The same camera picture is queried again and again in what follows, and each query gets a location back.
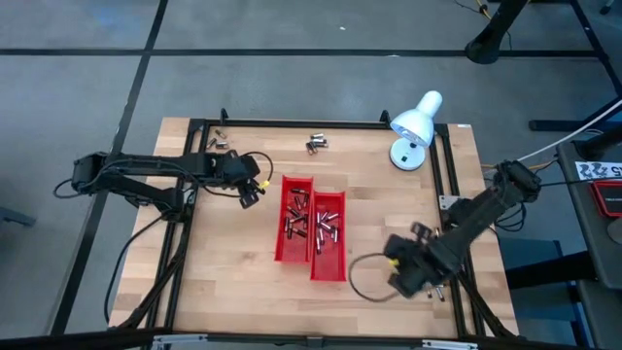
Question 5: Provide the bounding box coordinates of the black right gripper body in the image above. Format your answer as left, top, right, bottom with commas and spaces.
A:
383, 222, 462, 289

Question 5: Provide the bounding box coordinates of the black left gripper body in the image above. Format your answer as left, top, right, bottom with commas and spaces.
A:
211, 149, 262, 190

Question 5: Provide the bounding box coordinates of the red plastic parts bin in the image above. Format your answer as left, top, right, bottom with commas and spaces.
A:
309, 190, 348, 283
273, 175, 316, 264

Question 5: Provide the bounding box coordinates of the white desk lamp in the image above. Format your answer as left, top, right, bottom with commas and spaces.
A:
388, 89, 445, 172

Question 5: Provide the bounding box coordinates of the dark grey side desk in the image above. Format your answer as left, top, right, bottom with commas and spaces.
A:
555, 138, 622, 350

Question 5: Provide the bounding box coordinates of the black floor stand bar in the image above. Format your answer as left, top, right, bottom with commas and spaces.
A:
528, 96, 622, 132

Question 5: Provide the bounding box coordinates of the white fiducial marker sheet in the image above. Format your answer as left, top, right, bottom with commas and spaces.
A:
575, 160, 622, 182

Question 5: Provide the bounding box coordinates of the red and black device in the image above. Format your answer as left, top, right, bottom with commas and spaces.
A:
589, 179, 622, 219

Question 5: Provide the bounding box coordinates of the black curved stand leg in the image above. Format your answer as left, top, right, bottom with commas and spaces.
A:
464, 0, 531, 66

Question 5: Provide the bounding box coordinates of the grey metal leg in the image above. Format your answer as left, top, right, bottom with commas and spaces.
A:
0, 205, 38, 228

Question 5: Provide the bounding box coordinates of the black camera cable yellow plug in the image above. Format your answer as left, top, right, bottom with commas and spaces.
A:
347, 251, 405, 304
203, 150, 275, 199

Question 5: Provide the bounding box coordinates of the black aluminium table frame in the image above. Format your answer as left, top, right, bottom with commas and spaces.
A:
109, 107, 520, 350

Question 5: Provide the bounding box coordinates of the silver aluminium bracket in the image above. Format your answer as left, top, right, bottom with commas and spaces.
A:
152, 333, 209, 350
421, 338, 480, 350

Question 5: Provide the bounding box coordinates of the black cable bundle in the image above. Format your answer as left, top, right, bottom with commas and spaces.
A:
494, 201, 530, 233

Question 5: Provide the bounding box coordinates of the yellow floor cable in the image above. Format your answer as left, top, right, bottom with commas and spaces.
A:
480, 161, 559, 173

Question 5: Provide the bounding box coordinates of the black power cable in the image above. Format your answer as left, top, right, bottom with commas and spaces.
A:
103, 213, 169, 326

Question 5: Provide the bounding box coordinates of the white cable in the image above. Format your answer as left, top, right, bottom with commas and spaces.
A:
516, 99, 622, 162

